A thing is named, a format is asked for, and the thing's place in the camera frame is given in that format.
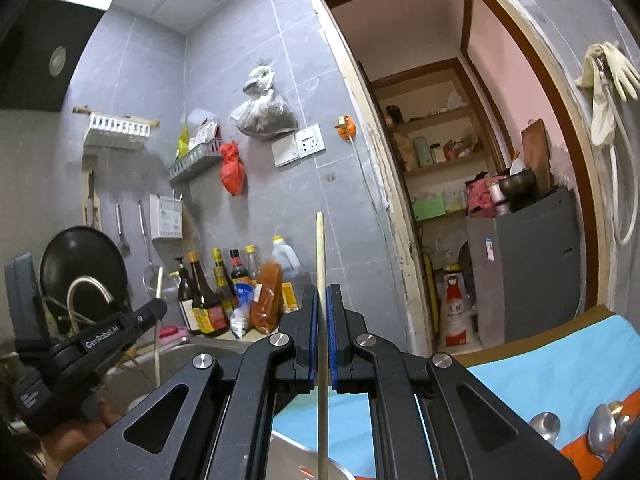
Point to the orange spice packet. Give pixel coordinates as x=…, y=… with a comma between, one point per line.
x=265, y=300

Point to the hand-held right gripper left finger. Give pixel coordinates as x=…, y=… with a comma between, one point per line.
x=312, y=332

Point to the cream rubber gloves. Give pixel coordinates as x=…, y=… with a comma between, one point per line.
x=602, y=105

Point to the white wall switch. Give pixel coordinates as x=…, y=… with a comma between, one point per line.
x=285, y=152

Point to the yellow cap sauce bottle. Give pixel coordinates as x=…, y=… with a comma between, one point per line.
x=222, y=280

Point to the wooden chopstick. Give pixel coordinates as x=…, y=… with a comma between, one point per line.
x=320, y=250
x=158, y=360

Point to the white wall box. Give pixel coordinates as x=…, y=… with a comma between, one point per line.
x=165, y=217

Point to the curved metal faucet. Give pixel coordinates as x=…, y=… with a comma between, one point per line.
x=90, y=280

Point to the steel sink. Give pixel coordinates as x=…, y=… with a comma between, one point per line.
x=220, y=346

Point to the white wall socket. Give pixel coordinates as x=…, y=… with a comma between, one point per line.
x=310, y=140

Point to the wooden door frame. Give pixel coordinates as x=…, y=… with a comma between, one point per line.
x=397, y=230

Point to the wooden shelf unit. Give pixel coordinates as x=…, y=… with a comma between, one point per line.
x=435, y=122

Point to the green canister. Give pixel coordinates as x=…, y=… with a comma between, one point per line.
x=423, y=152

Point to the white wall basket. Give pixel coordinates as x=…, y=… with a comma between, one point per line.
x=117, y=130

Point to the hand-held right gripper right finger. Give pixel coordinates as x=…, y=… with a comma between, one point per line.
x=336, y=335

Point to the grey wall shelf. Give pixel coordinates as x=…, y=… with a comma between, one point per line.
x=192, y=162

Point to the white utensil cup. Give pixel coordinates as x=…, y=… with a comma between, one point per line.
x=295, y=460

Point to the red label sauce bottle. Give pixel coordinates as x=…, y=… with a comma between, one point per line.
x=237, y=270

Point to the red plastic bag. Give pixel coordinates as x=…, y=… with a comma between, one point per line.
x=232, y=170

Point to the black bowl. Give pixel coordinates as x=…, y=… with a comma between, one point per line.
x=517, y=186

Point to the black wok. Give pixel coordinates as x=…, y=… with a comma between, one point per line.
x=85, y=252

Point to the wooden cutting board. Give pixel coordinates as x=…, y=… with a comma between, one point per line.
x=537, y=150

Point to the green box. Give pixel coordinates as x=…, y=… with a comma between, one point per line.
x=429, y=209

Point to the grey cabinet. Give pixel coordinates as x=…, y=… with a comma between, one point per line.
x=525, y=270

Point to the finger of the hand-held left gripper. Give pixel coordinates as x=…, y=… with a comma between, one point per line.
x=147, y=312

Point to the white and red sack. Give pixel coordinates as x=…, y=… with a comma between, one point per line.
x=457, y=315

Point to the yellow cap clear bottle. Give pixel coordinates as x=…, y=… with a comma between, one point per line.
x=251, y=265

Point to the pink bag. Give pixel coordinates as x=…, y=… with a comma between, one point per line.
x=480, y=197

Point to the blue and orange cloth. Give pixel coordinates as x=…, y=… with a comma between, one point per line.
x=525, y=360

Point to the metal spatula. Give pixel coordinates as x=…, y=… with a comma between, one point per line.
x=122, y=240

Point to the clear plastic bag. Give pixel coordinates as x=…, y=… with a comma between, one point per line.
x=262, y=115

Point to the hanging wooden tool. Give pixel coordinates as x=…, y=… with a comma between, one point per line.
x=91, y=205

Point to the metal strainer ladle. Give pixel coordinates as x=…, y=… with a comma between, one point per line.
x=152, y=275

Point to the orange wall hook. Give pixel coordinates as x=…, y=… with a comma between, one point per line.
x=345, y=130

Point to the person's left hand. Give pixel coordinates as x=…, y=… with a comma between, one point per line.
x=75, y=430

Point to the dark pump bottle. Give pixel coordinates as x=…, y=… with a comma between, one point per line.
x=185, y=295

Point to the large soy sauce bottle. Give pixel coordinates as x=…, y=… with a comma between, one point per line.
x=207, y=310

